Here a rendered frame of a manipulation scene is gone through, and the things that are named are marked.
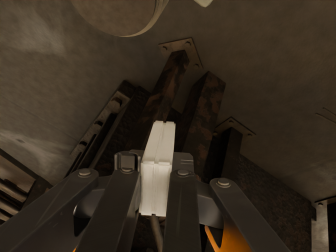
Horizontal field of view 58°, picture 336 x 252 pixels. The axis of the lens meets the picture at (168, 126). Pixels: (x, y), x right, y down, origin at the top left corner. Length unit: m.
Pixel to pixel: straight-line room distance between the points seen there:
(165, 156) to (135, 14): 0.24
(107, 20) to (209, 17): 0.59
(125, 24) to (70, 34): 0.82
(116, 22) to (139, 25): 0.03
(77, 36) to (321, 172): 1.09
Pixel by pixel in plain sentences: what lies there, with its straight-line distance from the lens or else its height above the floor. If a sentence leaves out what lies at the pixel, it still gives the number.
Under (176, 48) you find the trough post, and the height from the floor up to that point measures 0.01.
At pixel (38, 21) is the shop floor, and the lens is 1.24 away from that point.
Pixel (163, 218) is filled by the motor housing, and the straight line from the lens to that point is 0.76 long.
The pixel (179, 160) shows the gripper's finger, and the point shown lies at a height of 0.72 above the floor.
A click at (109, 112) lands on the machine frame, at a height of 0.07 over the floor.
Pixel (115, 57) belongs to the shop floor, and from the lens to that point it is 1.15.
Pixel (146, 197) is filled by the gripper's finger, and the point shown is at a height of 0.75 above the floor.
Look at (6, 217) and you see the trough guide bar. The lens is 0.55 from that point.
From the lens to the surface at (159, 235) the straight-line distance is 0.75.
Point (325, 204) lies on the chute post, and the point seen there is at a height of 0.01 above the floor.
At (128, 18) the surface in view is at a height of 0.52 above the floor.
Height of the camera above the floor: 0.82
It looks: 39 degrees down
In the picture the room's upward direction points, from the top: 158 degrees counter-clockwise
